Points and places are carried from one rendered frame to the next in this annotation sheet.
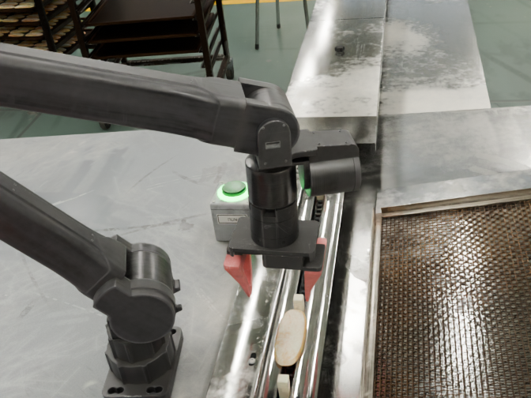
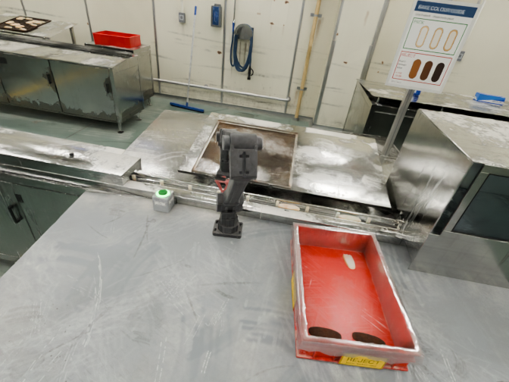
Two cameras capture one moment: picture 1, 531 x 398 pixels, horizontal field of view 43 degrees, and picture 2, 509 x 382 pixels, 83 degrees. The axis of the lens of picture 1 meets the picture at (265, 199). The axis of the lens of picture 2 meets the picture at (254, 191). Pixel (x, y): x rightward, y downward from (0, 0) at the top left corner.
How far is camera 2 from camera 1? 129 cm
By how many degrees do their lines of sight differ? 78
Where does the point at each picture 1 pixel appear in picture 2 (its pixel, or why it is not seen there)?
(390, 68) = not seen: hidden behind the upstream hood
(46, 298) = (182, 260)
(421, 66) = not seen: hidden behind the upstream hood
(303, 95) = (107, 168)
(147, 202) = (125, 232)
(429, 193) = (188, 160)
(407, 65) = not seen: hidden behind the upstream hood
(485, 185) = (193, 151)
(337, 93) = (113, 161)
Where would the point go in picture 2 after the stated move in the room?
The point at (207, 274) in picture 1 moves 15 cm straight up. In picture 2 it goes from (187, 216) to (185, 187)
